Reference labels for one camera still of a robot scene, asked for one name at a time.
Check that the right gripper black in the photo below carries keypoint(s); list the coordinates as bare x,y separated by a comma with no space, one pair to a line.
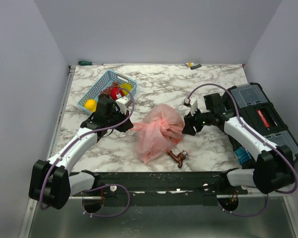
188,128

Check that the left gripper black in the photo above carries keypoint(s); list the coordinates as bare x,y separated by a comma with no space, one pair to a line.
126,125

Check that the pink plastic bag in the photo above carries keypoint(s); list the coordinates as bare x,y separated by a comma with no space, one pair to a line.
159,131

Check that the small red fake fruit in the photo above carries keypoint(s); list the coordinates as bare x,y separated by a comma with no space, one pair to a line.
116,93

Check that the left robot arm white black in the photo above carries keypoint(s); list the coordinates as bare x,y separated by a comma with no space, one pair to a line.
51,181

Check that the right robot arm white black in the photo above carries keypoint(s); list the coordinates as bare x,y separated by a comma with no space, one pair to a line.
265,165

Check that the yellow fake fruit right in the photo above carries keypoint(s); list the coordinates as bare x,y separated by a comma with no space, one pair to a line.
126,86

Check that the fake purple grapes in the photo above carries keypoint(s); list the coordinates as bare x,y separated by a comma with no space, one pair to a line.
107,90

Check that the brown brass faucet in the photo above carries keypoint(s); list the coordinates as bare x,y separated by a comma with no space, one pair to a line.
178,158

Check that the blue plastic basket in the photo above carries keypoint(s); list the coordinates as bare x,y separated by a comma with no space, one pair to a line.
107,81

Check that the small yellow black tool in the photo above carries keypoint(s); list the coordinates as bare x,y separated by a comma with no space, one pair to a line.
192,65

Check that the black tool box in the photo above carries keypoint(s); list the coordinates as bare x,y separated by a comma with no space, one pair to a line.
258,111

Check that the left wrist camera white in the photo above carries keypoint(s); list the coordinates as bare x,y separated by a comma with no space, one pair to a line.
123,103

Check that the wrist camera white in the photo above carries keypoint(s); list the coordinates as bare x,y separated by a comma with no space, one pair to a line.
192,104
123,103

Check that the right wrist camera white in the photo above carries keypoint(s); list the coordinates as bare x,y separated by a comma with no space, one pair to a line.
192,104

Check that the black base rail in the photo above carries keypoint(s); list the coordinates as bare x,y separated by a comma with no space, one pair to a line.
161,189

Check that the green handled screwdriver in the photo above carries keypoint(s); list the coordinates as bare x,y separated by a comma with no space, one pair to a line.
87,63

